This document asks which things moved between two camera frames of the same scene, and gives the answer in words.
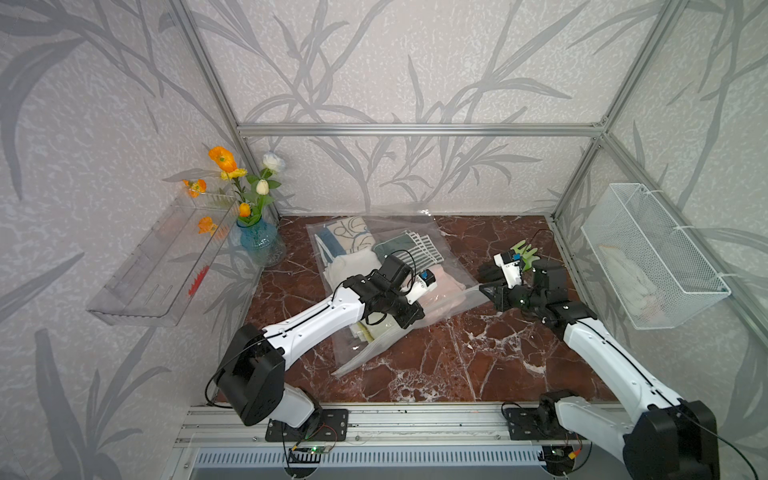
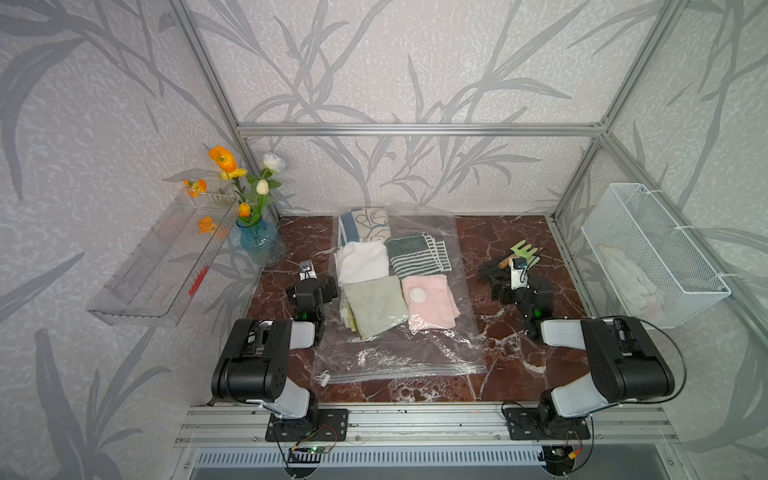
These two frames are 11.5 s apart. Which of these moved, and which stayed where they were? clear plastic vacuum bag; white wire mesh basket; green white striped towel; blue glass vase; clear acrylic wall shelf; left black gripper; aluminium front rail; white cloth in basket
Moved: left black gripper; green white striped towel; clear plastic vacuum bag
Stayed: blue glass vase; clear acrylic wall shelf; white wire mesh basket; white cloth in basket; aluminium front rail
